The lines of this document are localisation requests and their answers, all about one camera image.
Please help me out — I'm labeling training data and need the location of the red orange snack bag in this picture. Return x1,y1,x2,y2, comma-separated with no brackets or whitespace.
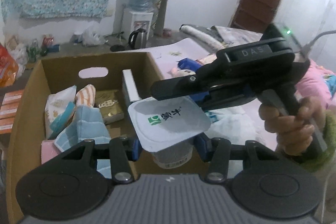
0,45,19,88

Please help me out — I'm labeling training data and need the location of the orange striped white cloth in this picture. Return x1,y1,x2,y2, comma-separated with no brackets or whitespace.
75,84,96,107

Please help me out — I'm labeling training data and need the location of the rolled beige striped blanket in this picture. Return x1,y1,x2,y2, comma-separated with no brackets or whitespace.
179,25,225,51

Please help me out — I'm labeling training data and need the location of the grey cable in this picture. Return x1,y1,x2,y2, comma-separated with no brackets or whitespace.
299,29,336,57

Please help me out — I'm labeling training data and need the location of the black kettle base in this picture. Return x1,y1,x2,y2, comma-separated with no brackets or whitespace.
110,44,125,52

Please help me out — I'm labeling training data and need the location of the white yogurt cup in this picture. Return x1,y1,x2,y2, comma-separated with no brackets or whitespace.
128,97,211,169

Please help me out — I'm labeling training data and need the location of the white blue flat box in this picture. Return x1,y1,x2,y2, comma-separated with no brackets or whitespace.
122,69,141,107

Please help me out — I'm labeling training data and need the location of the white blue printed bag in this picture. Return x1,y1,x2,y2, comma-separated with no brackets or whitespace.
205,106,266,145

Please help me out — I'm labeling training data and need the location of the gold LC packet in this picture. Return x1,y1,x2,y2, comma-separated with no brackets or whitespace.
95,90,124,124

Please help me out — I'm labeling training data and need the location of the cardboard box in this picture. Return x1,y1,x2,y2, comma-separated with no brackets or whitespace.
6,52,163,223

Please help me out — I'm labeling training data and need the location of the blue white plastic packet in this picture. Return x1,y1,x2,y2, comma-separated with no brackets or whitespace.
178,58,203,72

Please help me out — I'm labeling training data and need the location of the light blue towel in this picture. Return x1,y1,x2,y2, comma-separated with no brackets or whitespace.
53,105,112,179

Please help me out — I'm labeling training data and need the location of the white plastic bag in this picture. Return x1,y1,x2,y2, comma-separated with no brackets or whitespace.
82,25,106,47

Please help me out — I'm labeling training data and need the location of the white water dispenser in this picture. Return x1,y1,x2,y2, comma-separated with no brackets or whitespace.
121,8,153,45

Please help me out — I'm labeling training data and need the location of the right hand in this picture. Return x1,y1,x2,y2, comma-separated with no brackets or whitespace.
259,97,326,156

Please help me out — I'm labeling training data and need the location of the pink plush toy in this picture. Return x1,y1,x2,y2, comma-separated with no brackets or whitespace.
168,54,217,78

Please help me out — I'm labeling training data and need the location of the green bottle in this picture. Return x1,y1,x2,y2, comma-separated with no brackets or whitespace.
26,39,40,63

